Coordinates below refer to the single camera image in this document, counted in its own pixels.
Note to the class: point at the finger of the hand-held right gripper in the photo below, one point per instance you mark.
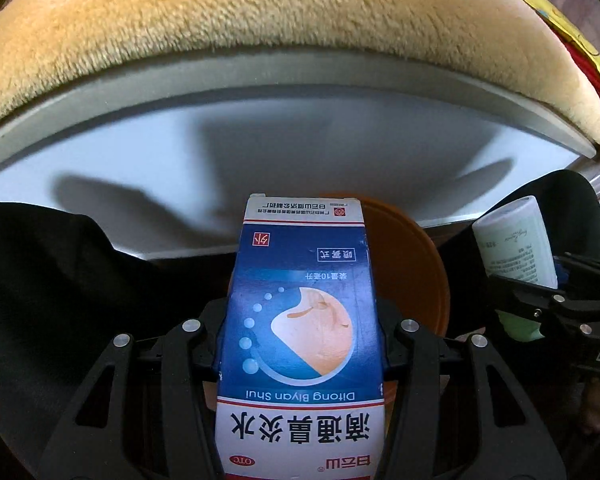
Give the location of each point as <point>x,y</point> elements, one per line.
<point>592,266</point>
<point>527,301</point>

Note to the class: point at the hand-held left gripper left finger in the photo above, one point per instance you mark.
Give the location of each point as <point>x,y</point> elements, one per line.
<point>212,332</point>

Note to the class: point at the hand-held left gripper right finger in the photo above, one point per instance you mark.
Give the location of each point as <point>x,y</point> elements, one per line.
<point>392,332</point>

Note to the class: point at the white tube with green cap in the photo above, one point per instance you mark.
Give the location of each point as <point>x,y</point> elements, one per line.
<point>515,245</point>

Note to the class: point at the orange round bin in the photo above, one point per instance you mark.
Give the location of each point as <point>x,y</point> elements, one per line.
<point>405,260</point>

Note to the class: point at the blue and white medicine box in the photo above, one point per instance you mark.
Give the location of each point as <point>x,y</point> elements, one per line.
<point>302,340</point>

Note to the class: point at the person's right hand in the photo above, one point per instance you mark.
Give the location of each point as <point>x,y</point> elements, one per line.
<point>596,405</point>

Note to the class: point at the black cloth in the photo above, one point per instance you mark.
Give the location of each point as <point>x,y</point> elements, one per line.
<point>80,280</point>

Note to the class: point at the yellow cushion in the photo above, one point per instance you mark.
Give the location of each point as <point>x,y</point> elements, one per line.
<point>575,25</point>

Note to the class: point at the grey mattress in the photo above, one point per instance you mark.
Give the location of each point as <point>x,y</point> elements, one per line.
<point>330,72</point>

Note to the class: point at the tan plush blanket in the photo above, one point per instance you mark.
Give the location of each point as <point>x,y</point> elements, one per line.
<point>260,15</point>

